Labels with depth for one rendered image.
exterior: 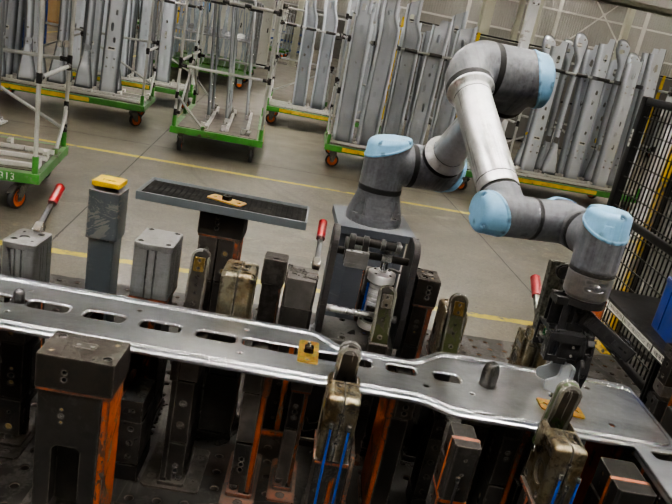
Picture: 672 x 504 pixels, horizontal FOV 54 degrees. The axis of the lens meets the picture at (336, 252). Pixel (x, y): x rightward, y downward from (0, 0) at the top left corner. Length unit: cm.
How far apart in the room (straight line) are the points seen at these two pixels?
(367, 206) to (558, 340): 73
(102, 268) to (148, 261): 26
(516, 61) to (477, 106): 17
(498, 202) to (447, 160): 57
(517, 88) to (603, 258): 46
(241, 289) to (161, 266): 16
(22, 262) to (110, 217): 22
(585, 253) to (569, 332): 14
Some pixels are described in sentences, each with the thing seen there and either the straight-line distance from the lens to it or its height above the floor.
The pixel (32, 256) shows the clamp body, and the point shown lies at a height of 104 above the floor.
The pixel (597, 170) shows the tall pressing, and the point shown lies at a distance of 923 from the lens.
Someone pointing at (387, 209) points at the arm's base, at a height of 115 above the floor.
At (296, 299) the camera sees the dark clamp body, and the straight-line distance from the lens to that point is 136.
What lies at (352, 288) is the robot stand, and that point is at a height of 93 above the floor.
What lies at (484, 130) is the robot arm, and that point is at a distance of 127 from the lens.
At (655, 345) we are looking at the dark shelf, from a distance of 170.
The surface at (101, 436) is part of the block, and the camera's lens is 115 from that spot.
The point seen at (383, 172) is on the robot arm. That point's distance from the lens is 172.
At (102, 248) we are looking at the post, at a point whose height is 101.
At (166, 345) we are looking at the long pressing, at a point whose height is 100.
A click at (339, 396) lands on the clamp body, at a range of 104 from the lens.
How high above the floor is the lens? 157
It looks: 18 degrees down
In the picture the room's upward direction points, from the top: 12 degrees clockwise
